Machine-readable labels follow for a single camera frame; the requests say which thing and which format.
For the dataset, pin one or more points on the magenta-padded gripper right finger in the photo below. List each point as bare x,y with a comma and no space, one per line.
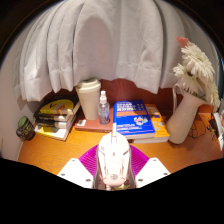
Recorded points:
151,171

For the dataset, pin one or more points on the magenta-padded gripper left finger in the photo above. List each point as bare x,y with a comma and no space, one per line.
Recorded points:
76,173

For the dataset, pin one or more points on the pink computer mouse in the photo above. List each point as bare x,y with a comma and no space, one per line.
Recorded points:
113,156

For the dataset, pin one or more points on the orange book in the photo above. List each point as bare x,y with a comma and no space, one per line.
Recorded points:
160,128

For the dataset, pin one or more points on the reddish brown book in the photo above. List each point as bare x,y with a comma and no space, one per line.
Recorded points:
91,125

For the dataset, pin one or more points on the blue book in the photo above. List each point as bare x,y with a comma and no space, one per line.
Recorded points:
131,118

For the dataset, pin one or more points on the cream ceramic jug vase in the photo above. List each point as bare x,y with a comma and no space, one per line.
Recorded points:
183,120

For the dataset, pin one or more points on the clear spray bottle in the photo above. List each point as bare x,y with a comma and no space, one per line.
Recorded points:
103,111

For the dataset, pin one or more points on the dark green mug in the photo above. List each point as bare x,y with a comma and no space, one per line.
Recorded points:
25,128

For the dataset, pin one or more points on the yellow and black book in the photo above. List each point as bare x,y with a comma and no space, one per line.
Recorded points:
58,106

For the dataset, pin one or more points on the cream lidded travel cup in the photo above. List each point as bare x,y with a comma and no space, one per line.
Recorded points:
89,100

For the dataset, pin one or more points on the white flat device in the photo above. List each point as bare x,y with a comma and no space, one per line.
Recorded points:
221,140

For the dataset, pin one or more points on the white flower bouquet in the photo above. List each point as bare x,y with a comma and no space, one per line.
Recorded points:
196,66

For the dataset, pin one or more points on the white curtain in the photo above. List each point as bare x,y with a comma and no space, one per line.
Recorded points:
110,40

